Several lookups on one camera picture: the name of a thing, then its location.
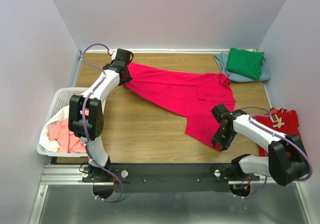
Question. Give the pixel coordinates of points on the magenta t shirt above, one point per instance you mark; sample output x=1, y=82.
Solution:
x=190, y=95

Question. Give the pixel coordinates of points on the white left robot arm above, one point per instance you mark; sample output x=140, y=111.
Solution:
x=86, y=113

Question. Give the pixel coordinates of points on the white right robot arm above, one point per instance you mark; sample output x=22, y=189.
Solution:
x=286, y=159

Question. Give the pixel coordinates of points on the grey blue folded t shirt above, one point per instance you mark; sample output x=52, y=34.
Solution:
x=221, y=60

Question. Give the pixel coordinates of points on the green folded t shirt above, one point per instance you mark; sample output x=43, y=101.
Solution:
x=245, y=63

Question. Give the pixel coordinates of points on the red patterned folded t shirt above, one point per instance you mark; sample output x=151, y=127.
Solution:
x=281, y=120

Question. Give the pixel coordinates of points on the white laundry basket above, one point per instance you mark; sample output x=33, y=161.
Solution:
x=60, y=100

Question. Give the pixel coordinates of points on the peach pink garment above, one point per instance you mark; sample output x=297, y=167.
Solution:
x=69, y=143

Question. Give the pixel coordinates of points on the white cream garment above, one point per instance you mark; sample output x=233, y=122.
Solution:
x=44, y=140

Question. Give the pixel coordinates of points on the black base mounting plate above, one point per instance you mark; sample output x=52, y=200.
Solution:
x=170, y=178

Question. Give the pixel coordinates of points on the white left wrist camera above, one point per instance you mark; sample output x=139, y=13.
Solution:
x=112, y=54

